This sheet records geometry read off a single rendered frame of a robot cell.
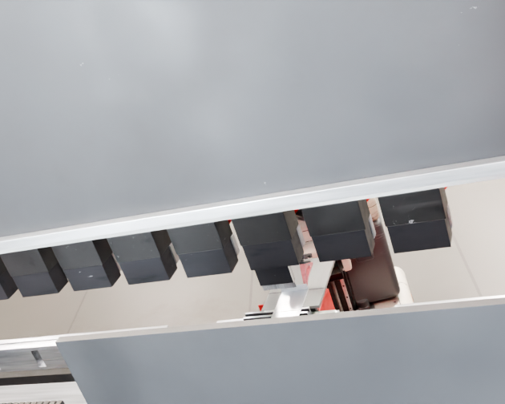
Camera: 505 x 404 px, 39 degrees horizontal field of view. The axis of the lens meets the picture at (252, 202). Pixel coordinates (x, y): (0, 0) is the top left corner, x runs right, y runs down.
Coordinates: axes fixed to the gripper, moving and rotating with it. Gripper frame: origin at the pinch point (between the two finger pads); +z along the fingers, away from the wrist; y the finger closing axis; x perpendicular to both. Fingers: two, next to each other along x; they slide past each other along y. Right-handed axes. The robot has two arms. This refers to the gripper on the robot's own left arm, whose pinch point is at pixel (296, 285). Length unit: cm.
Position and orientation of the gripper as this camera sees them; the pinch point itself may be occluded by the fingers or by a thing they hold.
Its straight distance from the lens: 216.7
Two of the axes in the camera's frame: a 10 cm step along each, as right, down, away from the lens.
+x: 3.9, -0.1, 9.2
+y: 9.1, -1.4, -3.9
